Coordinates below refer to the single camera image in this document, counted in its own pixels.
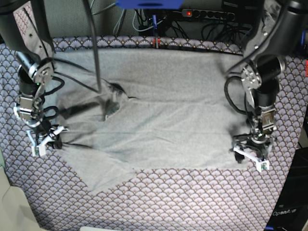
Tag red table clamp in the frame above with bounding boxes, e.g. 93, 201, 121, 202
153, 38, 160, 49

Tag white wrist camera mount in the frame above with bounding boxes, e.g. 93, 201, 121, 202
233, 145, 270, 173
26, 125, 69, 157

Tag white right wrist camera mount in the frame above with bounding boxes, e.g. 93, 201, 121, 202
26, 125, 69, 157

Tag light grey T-shirt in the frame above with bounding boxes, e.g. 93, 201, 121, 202
45, 49, 249, 193

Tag black OpenArm box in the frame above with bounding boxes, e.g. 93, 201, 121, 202
264, 148, 308, 231

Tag blue post right edge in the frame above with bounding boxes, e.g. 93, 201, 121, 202
299, 30, 306, 53

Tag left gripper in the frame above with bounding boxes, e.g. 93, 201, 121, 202
232, 134, 275, 164

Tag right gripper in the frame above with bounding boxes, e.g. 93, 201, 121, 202
26, 120, 63, 150

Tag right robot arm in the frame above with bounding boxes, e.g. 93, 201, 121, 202
0, 0, 68, 156

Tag patterned blue fan tablecloth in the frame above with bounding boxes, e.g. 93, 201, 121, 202
0, 45, 308, 231

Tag blue camera mount bracket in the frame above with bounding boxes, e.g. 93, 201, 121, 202
116, 0, 183, 9

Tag black power strip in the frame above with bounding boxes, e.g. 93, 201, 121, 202
181, 9, 235, 21

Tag beige chair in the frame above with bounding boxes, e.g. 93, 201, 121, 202
0, 167, 40, 231

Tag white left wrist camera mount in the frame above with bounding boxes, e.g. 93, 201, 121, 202
233, 145, 270, 173

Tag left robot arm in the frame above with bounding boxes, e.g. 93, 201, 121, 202
224, 0, 308, 170

